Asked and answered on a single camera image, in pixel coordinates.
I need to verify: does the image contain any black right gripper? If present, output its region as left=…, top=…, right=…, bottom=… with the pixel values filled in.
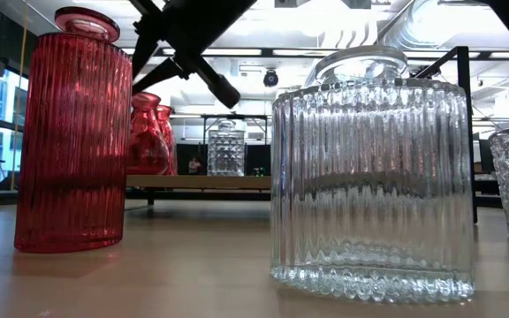
left=128, top=0, right=259, bottom=110

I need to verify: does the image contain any red round-bellied glass vase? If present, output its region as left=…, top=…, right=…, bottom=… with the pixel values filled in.
left=126, top=91, right=171, bottom=176

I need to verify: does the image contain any red ribbed bottle vase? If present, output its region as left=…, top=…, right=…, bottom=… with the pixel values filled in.
left=156, top=104, right=179, bottom=177

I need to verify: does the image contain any clear diamond-cut square vase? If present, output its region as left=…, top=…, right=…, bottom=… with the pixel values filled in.
left=207, top=119, right=247, bottom=178

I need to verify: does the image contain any wide clear ribbed glass vase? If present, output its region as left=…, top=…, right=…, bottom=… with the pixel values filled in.
left=270, top=45, right=476, bottom=305

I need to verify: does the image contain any black ceiling dome camera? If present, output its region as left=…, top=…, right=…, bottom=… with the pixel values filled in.
left=262, top=69, right=280, bottom=88

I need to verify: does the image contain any wooden shelf black metal frame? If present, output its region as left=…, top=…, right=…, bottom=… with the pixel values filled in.
left=125, top=46, right=479, bottom=224

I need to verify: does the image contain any silver ventilation duct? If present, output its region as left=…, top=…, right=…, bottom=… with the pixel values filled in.
left=382, top=0, right=509, bottom=52

